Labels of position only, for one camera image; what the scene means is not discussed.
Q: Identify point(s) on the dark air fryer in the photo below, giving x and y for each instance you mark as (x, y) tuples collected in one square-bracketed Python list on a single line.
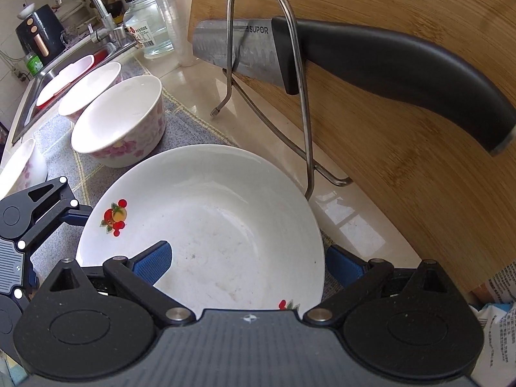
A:
[(38, 32)]

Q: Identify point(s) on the steel faucet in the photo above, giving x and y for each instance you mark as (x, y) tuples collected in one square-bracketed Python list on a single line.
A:
[(100, 12)]

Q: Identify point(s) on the white pink floral bowl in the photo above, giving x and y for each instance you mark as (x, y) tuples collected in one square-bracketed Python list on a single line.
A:
[(117, 125), (88, 84), (20, 169)]

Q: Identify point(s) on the glass jar with green lid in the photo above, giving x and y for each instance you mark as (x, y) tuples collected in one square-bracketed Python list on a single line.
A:
[(149, 28)]

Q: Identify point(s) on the grey checked dish mat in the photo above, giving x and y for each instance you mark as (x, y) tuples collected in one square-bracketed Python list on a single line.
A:
[(54, 133)]

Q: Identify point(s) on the clipped white orange bag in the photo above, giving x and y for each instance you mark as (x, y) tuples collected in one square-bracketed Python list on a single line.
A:
[(504, 282)]

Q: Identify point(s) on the stack of clear plastic cups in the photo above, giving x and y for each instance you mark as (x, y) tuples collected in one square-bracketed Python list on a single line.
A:
[(173, 16)]

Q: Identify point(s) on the small green lid container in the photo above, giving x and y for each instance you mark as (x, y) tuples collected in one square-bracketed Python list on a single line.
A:
[(34, 63)]

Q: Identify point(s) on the white fruit print plate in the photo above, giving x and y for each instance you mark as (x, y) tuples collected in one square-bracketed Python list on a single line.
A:
[(209, 209)]

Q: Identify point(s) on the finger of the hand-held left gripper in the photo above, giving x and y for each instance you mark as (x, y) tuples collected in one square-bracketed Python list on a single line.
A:
[(76, 217), (25, 295)]

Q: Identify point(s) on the bamboo cutting board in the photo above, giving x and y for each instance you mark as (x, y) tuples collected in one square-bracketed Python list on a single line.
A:
[(403, 109)]

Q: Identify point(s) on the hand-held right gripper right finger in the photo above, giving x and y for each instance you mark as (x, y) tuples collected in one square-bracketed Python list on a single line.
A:
[(344, 267)]

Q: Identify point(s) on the stainless steel sink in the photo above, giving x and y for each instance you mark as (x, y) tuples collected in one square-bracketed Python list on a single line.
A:
[(30, 100)]

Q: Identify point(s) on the white teal food packet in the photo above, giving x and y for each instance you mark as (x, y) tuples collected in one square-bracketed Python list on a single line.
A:
[(498, 342)]

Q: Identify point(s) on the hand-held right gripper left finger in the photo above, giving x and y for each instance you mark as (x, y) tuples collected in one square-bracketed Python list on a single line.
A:
[(153, 261)]

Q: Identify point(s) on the red plastic basin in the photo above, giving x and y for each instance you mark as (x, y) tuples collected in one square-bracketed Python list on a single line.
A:
[(60, 80)]

